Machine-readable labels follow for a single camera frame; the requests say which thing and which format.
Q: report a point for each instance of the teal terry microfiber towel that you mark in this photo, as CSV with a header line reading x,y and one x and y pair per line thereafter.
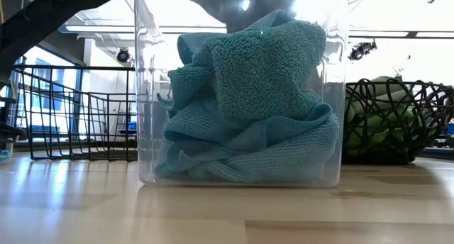
x,y
266,70

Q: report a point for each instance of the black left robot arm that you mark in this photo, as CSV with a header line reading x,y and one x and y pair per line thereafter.
x,y
42,20

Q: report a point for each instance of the black ceiling spotlight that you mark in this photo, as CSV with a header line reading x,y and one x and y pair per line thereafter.
x,y
123,55
361,50

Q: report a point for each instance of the long ceiling light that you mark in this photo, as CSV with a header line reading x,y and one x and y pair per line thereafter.
x,y
383,33
106,28

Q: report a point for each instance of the clear plastic bin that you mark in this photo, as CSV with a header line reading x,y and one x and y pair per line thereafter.
x,y
145,95

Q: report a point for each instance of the dark woven round basket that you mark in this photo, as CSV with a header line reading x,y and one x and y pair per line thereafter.
x,y
379,159

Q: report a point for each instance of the dark background shelf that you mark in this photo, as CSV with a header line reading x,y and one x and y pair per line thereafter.
x,y
10,130

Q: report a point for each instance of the blue storage bin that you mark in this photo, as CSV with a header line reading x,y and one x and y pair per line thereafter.
x,y
451,128

